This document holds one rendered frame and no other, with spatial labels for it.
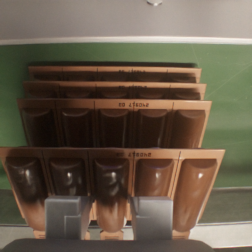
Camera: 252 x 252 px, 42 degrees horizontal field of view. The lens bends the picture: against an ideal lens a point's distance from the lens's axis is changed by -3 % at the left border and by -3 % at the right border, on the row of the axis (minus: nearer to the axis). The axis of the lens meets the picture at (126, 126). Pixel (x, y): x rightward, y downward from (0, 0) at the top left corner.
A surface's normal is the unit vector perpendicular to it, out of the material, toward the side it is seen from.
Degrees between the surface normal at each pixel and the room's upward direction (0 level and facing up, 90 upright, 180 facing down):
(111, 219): 2
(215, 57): 2
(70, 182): 16
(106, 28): 90
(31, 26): 90
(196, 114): 90
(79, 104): 2
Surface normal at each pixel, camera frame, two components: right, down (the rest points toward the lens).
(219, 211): 0.00, -0.73
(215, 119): 0.01, 0.69
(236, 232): 0.01, -0.20
